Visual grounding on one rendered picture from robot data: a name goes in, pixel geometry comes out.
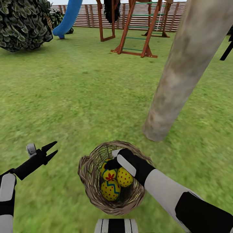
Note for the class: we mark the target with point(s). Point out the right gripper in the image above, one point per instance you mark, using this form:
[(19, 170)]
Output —
[(110, 165)]

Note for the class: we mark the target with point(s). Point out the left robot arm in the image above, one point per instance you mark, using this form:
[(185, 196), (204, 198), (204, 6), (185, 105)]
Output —
[(8, 182)]

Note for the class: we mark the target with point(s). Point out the wicker basket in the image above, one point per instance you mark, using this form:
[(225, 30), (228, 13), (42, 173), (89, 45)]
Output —
[(93, 183)]

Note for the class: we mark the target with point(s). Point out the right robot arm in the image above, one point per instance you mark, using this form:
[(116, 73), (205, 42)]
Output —
[(186, 207)]

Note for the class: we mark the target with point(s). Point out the easter egg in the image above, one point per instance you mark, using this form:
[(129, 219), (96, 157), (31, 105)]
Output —
[(105, 173), (124, 178), (111, 190)]

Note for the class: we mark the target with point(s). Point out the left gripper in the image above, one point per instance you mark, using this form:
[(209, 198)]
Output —
[(40, 158)]

